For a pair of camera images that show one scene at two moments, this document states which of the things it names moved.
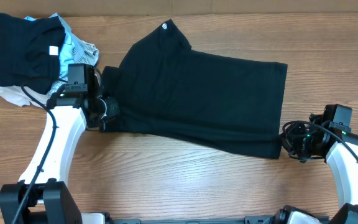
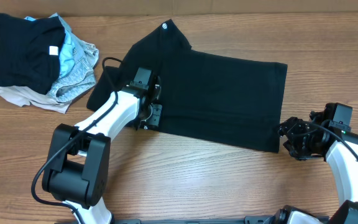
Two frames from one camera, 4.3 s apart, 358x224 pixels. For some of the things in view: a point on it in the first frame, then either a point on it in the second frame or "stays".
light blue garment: (67, 56) stays
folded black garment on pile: (28, 53) stays
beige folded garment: (15, 94) stays
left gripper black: (111, 109) -> (154, 116)
